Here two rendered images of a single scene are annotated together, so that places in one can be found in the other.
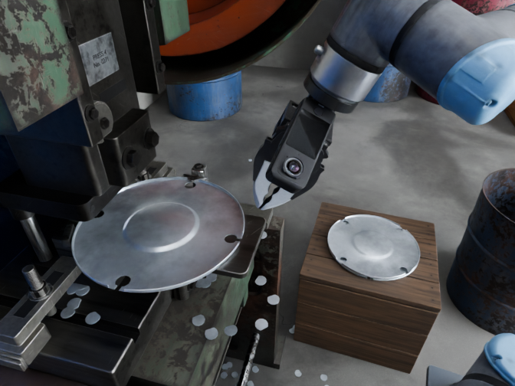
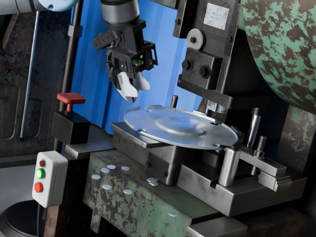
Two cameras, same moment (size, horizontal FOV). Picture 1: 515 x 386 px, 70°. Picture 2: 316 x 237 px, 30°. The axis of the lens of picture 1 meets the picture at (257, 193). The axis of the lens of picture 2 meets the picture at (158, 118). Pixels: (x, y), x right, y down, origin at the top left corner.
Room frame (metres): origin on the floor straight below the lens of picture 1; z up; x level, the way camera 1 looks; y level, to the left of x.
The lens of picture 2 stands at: (1.15, -1.08, 1.21)
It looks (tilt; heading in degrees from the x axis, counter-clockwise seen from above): 17 degrees down; 120
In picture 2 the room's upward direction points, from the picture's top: 11 degrees clockwise
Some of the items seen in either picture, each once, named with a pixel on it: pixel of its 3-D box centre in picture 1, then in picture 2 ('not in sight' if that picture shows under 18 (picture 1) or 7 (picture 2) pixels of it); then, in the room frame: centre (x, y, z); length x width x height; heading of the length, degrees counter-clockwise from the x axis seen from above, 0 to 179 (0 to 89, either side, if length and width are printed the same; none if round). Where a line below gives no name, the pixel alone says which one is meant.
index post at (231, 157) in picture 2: (200, 183); (229, 165); (0.66, 0.12, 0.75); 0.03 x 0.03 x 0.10; 75
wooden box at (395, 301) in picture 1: (362, 282); not in sight; (0.87, -0.38, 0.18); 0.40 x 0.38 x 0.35; 72
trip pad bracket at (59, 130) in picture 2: not in sight; (67, 145); (0.16, 0.15, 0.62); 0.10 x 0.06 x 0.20; 165
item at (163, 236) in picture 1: (161, 224); (180, 126); (0.49, 0.17, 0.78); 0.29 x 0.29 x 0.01
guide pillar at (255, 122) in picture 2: not in sight; (254, 124); (0.62, 0.33, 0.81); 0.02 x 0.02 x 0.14
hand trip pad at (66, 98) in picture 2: not in sight; (69, 108); (0.14, 0.15, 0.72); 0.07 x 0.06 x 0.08; 75
